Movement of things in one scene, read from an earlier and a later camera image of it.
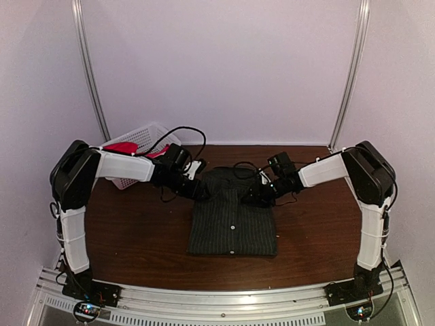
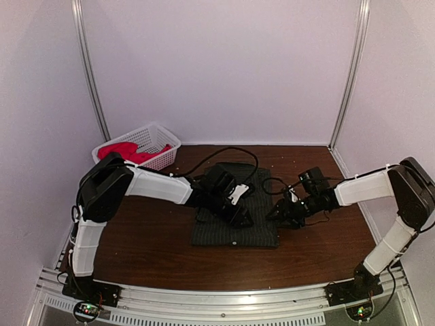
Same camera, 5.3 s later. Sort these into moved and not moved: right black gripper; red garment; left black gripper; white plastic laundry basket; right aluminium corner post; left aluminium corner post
Moved: left black gripper; right black gripper
Not moved: red garment; left aluminium corner post; white plastic laundry basket; right aluminium corner post
